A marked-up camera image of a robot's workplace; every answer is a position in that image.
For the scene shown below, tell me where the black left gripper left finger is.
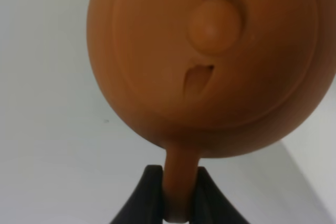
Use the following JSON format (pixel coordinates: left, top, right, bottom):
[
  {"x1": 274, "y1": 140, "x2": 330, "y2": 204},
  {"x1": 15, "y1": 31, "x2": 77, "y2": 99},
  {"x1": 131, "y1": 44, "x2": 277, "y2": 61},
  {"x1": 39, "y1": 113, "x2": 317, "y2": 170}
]
[{"x1": 110, "y1": 165, "x2": 164, "y2": 224}]

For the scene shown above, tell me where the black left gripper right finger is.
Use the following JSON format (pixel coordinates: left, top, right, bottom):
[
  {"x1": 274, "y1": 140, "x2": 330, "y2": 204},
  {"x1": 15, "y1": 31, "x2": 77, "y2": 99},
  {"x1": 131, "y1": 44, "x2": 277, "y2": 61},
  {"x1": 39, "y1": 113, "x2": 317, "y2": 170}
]
[{"x1": 189, "y1": 167, "x2": 247, "y2": 224}]

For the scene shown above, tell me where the brown clay teapot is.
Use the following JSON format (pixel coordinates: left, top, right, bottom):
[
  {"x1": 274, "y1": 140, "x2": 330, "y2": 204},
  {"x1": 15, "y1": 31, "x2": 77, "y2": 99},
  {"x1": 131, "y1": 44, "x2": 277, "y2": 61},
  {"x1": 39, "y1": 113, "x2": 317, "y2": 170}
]
[{"x1": 87, "y1": 0, "x2": 335, "y2": 223}]

